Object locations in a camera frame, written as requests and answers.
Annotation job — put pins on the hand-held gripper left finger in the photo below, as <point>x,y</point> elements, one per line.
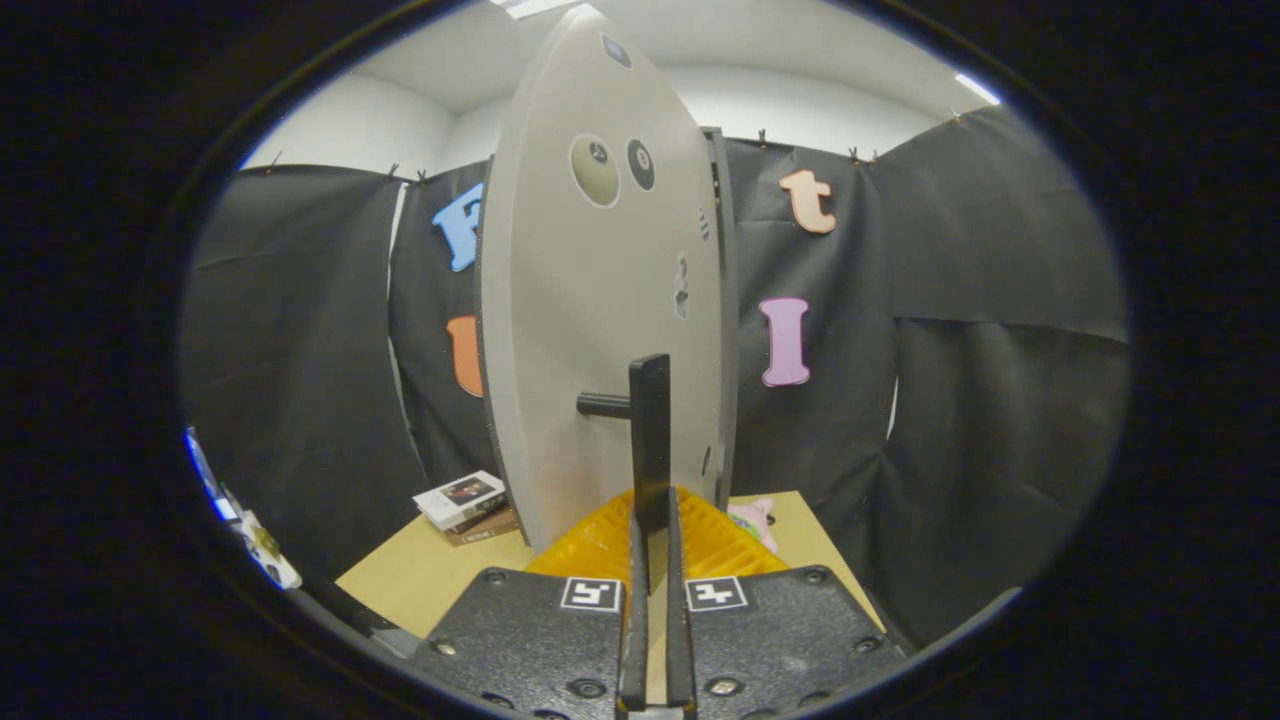
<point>540,640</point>

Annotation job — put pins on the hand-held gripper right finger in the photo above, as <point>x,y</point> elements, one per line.
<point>780,640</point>

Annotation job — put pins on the beige shoe cabinet door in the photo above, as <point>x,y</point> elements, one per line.
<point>580,300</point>

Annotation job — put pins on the pink and green plush toy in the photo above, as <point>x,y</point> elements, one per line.
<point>755,518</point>

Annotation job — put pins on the stack of books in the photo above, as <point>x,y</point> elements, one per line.
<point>462,497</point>

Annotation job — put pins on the white and blue object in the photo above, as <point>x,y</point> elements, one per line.
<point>262,545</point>

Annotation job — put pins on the black backdrop cloth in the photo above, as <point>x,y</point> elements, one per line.
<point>1000,400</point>

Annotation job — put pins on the long ceiling light panel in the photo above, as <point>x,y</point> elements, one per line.
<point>535,6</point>

